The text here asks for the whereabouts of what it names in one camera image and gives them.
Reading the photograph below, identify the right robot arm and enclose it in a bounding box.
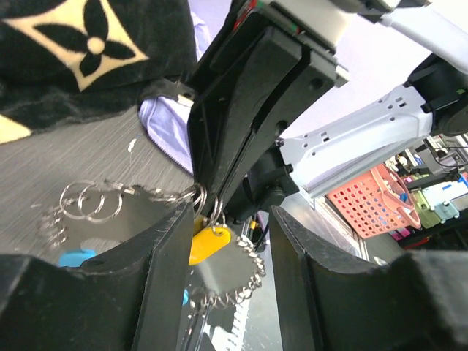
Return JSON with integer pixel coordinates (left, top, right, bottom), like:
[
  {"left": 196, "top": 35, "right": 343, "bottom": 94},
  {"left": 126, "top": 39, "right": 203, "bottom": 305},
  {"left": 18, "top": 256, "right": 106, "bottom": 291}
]
[{"left": 188, "top": 1, "right": 467, "bottom": 220}]

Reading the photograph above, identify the red plastic basket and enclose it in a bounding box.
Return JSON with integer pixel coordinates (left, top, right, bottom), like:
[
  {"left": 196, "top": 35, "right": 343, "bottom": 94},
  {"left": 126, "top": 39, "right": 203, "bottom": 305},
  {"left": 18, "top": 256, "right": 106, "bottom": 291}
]
[{"left": 326, "top": 164, "right": 421, "bottom": 239}]

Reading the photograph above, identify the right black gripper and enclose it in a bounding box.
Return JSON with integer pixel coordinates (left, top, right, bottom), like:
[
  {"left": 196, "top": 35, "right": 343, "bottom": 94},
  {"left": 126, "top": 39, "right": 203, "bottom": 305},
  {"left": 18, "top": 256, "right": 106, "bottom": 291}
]
[{"left": 188, "top": 1, "right": 353, "bottom": 216}]

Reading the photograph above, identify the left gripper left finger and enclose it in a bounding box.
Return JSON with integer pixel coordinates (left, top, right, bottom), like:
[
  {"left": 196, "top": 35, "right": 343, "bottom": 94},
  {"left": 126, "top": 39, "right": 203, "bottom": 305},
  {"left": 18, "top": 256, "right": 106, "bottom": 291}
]
[{"left": 0, "top": 200, "right": 195, "bottom": 351}]

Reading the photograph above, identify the blue handled key ring organizer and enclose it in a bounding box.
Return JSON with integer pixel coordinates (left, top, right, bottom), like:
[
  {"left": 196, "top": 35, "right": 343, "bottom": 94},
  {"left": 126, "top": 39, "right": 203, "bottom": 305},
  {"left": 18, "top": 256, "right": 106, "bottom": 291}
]
[{"left": 38, "top": 180, "right": 266, "bottom": 314}]

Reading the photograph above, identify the black floral blanket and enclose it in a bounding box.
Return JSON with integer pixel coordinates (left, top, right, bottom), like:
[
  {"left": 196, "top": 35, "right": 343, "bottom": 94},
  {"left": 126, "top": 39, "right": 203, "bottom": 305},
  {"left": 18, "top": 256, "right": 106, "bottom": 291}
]
[{"left": 1, "top": 0, "right": 196, "bottom": 143}]

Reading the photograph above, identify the lavender cloth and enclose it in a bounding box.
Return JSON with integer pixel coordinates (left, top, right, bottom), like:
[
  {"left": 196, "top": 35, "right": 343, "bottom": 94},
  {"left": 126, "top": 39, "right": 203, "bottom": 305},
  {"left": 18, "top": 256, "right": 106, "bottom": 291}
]
[{"left": 137, "top": 10, "right": 213, "bottom": 175}]

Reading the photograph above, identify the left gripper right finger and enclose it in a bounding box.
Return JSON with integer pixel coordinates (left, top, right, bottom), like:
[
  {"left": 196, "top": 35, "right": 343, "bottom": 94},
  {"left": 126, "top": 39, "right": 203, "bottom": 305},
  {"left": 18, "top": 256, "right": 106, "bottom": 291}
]
[{"left": 269, "top": 206, "right": 467, "bottom": 350}]

